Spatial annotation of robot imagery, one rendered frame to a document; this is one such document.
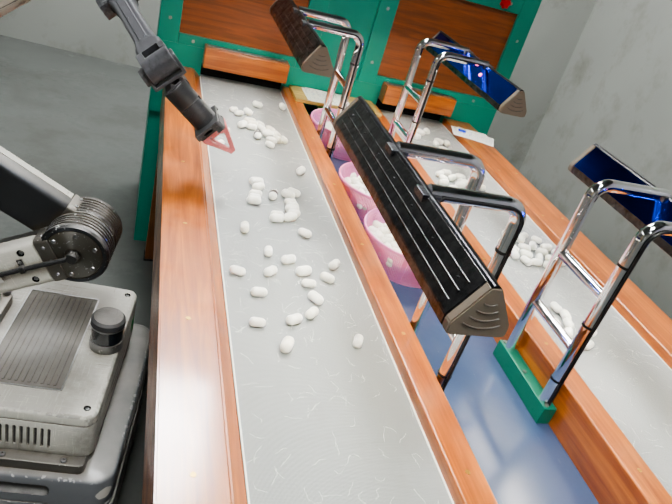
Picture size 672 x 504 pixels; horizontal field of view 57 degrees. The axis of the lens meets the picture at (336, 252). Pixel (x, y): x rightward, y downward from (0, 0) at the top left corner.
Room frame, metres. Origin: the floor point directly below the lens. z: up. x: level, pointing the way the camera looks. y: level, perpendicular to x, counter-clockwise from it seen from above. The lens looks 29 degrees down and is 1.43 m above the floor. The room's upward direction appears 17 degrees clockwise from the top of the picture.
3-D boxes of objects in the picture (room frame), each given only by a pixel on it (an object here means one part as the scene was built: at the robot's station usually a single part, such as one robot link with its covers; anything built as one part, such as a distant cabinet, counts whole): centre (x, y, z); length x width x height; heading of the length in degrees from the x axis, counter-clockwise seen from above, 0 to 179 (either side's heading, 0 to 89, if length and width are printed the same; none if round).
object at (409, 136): (1.96, -0.16, 0.90); 0.20 x 0.19 x 0.45; 22
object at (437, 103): (2.43, -0.13, 0.83); 0.30 x 0.06 x 0.07; 112
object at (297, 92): (2.26, 0.17, 0.77); 0.33 x 0.15 x 0.01; 112
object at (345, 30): (1.82, 0.21, 0.90); 0.20 x 0.19 x 0.45; 22
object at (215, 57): (2.18, 0.51, 0.83); 0.30 x 0.06 x 0.07; 112
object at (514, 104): (2.00, -0.23, 1.08); 0.62 x 0.08 x 0.07; 22
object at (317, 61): (1.79, 0.29, 1.08); 0.62 x 0.08 x 0.07; 22
